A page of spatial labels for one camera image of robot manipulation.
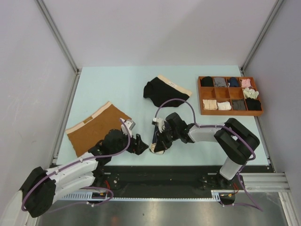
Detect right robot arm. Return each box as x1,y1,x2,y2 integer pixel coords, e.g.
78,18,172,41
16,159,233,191
151,113,260,189

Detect rolled beige garment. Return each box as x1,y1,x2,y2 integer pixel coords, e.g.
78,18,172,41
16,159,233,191
202,99,218,110

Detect rolled white garment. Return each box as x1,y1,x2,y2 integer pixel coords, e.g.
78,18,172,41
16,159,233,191
217,101,232,111

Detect purple cable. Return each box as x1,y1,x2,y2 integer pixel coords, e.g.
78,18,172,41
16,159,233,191
154,98,264,212
21,119,131,214

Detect white slotted cable duct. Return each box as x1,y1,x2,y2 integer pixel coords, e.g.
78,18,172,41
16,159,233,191
60,189,234,203

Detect left aluminium frame post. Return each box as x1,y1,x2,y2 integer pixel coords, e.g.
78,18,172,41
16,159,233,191
35,0,82,73

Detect rolled navy garment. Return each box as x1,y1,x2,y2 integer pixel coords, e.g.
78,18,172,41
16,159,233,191
228,77,239,88

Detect rolled cream garment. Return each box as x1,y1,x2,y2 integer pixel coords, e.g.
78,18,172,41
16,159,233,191
243,88,259,99

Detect rolled dark grey garment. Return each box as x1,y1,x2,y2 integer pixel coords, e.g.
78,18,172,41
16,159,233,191
232,99,246,111

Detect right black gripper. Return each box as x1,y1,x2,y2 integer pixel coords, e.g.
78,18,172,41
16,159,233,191
155,127,179,152

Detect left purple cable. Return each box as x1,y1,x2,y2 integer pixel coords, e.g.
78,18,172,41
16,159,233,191
21,119,131,214

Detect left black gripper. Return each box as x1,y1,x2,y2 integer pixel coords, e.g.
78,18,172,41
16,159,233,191
110,129,148,155

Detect rolled black garment front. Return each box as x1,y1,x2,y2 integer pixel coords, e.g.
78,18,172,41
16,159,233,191
245,98,262,111

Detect wooden compartment tray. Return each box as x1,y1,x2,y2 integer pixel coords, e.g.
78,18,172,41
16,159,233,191
197,76,264,116

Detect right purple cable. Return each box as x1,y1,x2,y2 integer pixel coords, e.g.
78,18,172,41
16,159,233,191
154,98,264,212

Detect rolled grey striped garment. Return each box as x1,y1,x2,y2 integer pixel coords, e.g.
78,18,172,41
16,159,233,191
214,77,227,87

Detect navy blue underwear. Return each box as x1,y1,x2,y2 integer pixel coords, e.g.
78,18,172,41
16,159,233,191
149,126,165,155

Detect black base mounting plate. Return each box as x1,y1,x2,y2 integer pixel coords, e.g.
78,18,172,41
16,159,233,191
77,164,245,200

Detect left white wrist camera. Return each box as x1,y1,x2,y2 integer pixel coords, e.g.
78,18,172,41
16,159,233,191
120,118,135,137

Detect right aluminium frame post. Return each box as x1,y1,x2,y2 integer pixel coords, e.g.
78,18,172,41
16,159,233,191
240,0,285,74

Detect aluminium frame post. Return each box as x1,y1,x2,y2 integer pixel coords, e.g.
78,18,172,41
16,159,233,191
35,0,82,73
240,0,285,74

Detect rolled pink garment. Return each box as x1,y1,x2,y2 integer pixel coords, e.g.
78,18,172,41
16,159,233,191
241,79,252,88

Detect black underwear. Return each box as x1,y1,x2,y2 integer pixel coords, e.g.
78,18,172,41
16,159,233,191
143,75,192,107

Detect brown boxer underwear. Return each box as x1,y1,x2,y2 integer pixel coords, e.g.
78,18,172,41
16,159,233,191
65,102,131,157

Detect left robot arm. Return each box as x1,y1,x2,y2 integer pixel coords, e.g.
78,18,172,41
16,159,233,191
20,129,148,218

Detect rolled black garment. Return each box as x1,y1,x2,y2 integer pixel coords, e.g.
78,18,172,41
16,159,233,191
245,98,262,111
200,76,214,87

